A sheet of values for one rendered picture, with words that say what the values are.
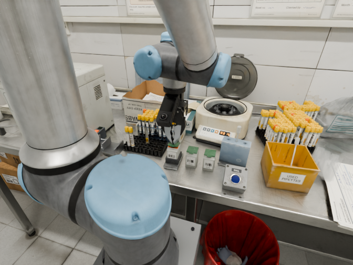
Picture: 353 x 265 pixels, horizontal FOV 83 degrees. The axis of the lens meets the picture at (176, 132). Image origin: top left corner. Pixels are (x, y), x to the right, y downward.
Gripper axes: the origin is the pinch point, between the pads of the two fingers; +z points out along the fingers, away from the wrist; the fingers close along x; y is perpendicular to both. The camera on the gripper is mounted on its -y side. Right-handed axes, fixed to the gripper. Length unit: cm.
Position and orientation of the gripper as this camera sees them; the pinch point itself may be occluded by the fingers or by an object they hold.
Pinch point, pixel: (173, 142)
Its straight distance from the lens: 71.9
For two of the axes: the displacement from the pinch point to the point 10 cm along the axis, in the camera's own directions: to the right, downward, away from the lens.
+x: -9.6, -1.5, 2.4
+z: 0.0, 8.5, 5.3
